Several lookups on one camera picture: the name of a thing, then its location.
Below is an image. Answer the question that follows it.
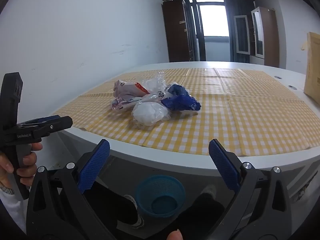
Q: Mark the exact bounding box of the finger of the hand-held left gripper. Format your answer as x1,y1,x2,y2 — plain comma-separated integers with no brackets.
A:
19,115,62,127
37,116,73,137

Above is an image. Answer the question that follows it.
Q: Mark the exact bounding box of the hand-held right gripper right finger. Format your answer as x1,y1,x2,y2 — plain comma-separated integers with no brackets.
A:
209,139,293,240

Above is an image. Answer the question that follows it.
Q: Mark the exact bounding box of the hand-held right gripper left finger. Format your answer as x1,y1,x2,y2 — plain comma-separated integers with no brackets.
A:
26,139,118,240

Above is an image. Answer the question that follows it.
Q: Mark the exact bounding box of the blue plastic wastebasket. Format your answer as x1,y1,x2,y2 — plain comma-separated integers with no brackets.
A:
135,175,186,218

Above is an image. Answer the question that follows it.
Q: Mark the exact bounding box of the clear printed plastic wrapper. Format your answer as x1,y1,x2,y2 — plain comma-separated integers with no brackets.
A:
110,95,160,112

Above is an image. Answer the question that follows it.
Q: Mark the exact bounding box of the red white wrapper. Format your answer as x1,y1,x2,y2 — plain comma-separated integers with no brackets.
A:
113,79,150,98

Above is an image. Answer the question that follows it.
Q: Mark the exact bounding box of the person's left forearm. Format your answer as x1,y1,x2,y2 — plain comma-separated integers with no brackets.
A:
0,190,28,233

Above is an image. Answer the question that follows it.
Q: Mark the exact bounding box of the person's left hand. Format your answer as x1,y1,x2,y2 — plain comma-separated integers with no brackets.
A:
0,142,43,189

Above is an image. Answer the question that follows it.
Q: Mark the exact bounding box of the person's right hand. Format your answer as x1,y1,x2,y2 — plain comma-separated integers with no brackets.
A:
167,229,183,240

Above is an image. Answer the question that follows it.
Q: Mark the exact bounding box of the person's right white sneaker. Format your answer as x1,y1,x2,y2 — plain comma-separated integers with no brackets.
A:
200,185,217,198

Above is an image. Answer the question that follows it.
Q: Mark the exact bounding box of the person's white sneaker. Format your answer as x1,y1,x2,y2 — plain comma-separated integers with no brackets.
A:
200,185,217,198
124,194,145,228

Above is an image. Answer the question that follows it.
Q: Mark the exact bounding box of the yellow checked tablecloth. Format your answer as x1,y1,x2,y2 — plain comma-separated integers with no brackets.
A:
50,67,313,157

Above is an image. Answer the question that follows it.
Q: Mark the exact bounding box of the person's right leg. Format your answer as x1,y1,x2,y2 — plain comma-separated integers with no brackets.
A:
175,192,225,240

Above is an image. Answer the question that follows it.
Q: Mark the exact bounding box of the person's left white sneaker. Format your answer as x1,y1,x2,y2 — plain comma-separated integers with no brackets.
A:
124,194,145,228

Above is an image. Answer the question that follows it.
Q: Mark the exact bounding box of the metal watch band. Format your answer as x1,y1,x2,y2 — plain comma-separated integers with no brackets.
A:
0,182,16,195

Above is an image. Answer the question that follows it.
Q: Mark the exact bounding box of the brown paper bag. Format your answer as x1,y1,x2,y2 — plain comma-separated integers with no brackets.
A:
301,32,320,103

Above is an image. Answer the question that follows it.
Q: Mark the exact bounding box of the brown glass-door cabinet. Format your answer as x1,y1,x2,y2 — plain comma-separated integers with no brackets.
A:
234,6,279,68

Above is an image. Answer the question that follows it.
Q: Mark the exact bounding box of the brown wooden wardrobe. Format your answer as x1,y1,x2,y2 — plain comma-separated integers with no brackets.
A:
162,0,190,62

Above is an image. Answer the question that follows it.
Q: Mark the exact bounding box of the glass balcony door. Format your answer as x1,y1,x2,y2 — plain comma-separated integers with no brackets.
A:
189,0,232,62

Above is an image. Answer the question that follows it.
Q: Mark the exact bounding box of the dark curtain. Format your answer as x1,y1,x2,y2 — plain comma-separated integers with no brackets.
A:
224,0,255,63

